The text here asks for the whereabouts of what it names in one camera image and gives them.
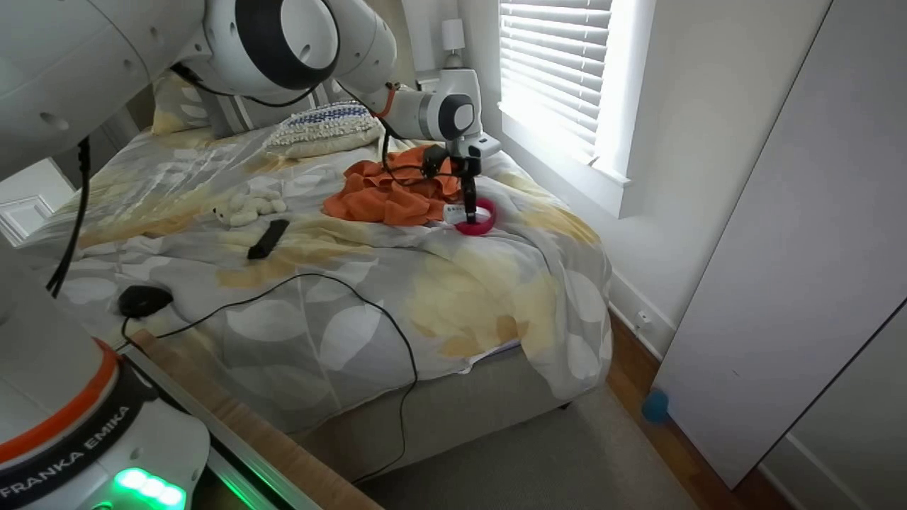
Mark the white wardrobe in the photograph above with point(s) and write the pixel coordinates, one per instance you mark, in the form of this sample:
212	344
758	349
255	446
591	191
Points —
782	236

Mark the orange cloth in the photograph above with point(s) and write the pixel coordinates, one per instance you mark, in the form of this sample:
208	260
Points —
385	195

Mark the black remote control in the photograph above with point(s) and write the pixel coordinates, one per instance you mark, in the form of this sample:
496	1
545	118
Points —
266	239

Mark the blue white patterned pillow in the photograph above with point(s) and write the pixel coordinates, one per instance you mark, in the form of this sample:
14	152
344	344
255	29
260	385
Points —
326	130

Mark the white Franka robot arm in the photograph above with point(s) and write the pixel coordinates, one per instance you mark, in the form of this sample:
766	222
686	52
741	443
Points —
75	59

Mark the blue ball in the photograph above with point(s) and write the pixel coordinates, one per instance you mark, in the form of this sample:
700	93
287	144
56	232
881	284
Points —
656	406

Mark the pink bowl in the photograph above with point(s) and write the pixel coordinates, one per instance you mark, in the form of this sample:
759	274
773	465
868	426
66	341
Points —
486	222

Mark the white plush toy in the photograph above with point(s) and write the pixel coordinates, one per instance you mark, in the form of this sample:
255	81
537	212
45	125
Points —
246	212

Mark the grey bed base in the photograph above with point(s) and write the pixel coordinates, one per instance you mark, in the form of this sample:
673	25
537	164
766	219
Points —
455	406

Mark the white window blinds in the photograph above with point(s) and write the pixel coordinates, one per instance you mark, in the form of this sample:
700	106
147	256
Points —
552	67

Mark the black puck-shaped device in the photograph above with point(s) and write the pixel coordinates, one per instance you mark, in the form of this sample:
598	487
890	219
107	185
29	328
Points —
146	301

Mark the aluminium frame rails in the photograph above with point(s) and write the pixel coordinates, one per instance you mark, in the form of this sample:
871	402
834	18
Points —
235	482

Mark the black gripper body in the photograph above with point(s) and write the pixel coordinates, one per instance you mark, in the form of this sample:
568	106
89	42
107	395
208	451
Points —
462	155

